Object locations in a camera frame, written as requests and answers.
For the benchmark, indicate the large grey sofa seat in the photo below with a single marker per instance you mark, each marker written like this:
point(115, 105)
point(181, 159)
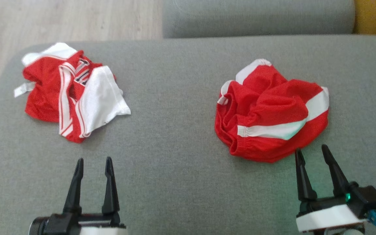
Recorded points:
point(181, 137)

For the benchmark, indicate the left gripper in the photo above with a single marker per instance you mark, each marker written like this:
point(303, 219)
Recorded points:
point(86, 225)

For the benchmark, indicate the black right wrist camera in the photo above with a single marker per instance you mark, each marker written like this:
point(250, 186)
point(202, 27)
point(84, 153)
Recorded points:
point(370, 199)

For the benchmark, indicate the red and white jersey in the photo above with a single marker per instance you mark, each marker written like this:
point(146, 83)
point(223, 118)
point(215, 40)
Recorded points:
point(46, 94)

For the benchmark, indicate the grey sofa cushion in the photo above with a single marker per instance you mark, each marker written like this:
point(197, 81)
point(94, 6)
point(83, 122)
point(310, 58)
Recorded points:
point(256, 16)

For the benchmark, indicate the yellow upholstered panel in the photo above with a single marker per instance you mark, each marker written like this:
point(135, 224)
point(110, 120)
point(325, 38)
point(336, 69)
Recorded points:
point(375, 16)

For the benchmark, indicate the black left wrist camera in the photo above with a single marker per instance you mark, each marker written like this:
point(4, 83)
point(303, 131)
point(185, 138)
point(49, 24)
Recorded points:
point(38, 227)

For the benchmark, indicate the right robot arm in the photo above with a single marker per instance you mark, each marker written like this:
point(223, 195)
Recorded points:
point(352, 232)

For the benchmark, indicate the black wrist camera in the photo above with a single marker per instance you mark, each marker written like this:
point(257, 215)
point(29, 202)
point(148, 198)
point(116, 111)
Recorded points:
point(370, 199)
point(38, 227)

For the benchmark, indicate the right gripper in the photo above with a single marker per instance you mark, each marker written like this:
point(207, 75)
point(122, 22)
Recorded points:
point(325, 217)

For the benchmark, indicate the red shorts with white stripe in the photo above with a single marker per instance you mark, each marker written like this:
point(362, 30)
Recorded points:
point(266, 104)

